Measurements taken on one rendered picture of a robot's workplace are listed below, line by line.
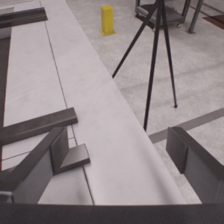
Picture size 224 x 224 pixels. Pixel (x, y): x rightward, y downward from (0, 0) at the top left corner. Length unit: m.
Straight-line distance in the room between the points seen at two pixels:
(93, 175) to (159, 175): 0.10
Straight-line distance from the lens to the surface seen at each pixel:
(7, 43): 0.80
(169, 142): 0.16
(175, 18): 2.80
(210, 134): 1.46
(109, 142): 0.27
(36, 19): 0.74
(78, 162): 0.24
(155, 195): 0.25
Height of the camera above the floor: 1.07
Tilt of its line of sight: 51 degrees down
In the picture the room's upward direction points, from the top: 1 degrees counter-clockwise
